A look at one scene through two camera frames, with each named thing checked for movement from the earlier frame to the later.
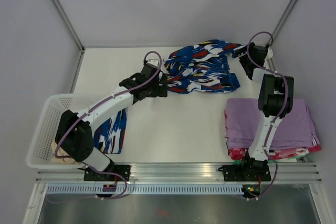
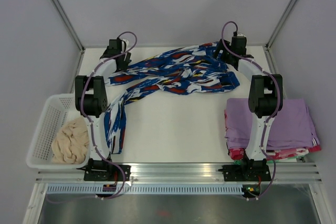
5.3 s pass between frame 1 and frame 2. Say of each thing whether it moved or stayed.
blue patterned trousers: moved
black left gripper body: moved
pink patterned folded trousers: stayed
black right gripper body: moved
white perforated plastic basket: stayed
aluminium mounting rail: stayed
